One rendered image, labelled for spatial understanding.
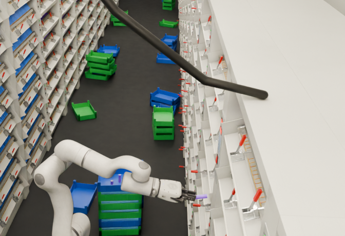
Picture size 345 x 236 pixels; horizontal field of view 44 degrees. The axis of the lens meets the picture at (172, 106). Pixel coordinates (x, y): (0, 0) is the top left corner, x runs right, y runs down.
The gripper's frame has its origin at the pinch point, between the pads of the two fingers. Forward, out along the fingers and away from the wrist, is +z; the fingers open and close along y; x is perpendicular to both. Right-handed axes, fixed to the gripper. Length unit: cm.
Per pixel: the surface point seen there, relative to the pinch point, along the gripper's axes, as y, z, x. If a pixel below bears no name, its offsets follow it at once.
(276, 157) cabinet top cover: -76, -5, -72
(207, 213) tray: 0.2, 10.2, 8.3
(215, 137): 2.1, 2.1, -30.7
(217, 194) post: -24.3, 3.3, -21.8
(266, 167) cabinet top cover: -80, -8, -72
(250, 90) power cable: -47, -7, -75
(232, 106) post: -24, -3, -58
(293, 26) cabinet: 30, 25, -79
